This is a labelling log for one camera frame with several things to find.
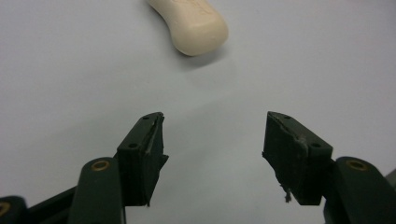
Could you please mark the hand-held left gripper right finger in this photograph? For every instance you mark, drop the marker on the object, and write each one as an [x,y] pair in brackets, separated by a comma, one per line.
[295,158]

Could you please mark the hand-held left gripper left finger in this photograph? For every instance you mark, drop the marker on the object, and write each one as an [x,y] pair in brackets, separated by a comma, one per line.
[140,161]

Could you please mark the cream soap bar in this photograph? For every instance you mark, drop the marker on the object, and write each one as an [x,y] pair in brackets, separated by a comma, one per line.
[195,25]

